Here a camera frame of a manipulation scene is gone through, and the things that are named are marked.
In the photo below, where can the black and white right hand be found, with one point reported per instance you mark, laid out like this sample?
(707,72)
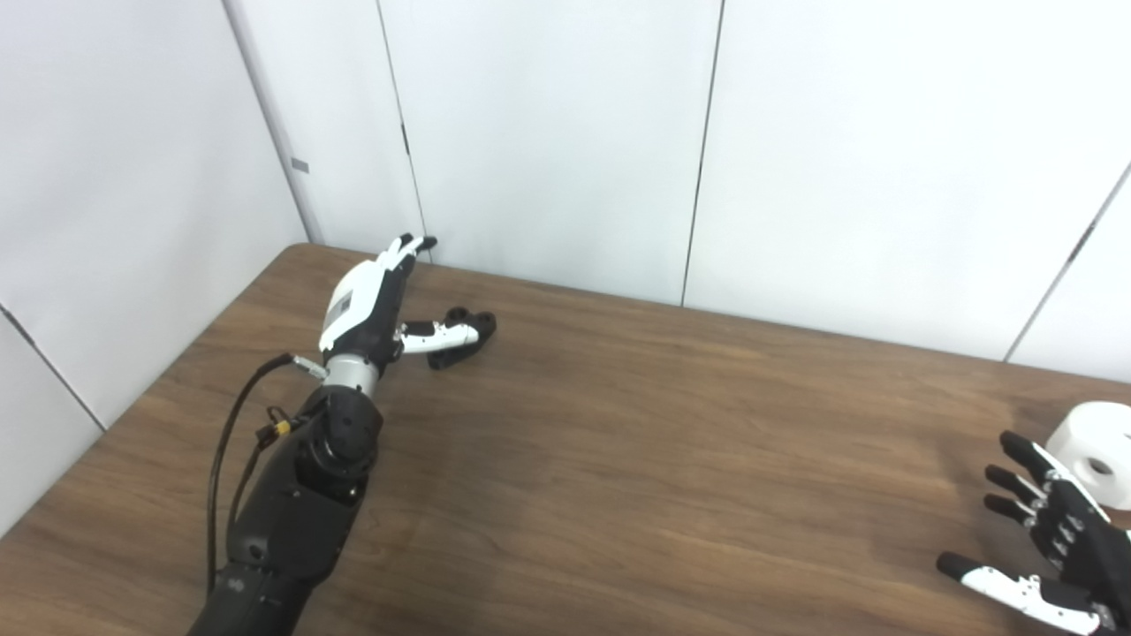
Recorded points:
(1082,539)

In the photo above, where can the black and white left hand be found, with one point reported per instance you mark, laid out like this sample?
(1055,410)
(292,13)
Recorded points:
(353,305)

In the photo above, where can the round white plastic piece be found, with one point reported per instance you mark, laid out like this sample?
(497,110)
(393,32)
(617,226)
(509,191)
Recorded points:
(1087,433)

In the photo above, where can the black plastic holder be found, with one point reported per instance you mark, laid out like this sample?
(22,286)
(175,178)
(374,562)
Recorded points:
(451,358)

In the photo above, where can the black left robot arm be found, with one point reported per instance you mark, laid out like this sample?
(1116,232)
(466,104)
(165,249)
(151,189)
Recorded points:
(300,512)

